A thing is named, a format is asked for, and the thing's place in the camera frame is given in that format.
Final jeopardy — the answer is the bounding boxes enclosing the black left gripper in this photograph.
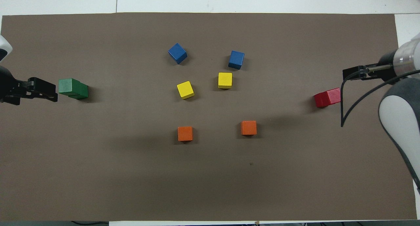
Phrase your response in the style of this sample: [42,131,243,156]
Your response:
[0,66,59,105]

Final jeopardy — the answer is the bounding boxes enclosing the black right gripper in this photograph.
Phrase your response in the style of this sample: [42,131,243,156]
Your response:
[343,51,399,85]

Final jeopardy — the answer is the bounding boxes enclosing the green wooden block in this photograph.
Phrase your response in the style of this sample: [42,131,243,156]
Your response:
[58,78,82,96]
[70,83,89,101]

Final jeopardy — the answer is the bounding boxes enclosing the red wooden block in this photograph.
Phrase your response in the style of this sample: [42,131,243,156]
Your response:
[313,92,329,108]
[324,87,342,105]

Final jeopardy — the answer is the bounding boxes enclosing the orange wooden block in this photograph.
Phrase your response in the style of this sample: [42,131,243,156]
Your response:
[241,121,257,136]
[178,126,194,142]

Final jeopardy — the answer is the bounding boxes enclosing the blue wooden block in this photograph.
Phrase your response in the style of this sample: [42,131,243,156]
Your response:
[168,43,188,65]
[228,50,245,70]

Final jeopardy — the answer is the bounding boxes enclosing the yellow wooden block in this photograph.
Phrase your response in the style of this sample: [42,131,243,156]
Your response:
[218,72,233,89]
[177,81,195,100]

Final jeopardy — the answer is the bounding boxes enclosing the brown paper mat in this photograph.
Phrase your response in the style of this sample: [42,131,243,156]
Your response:
[0,12,418,221]

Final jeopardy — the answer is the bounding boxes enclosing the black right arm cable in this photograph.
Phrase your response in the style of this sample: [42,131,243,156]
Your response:
[340,69,420,128]

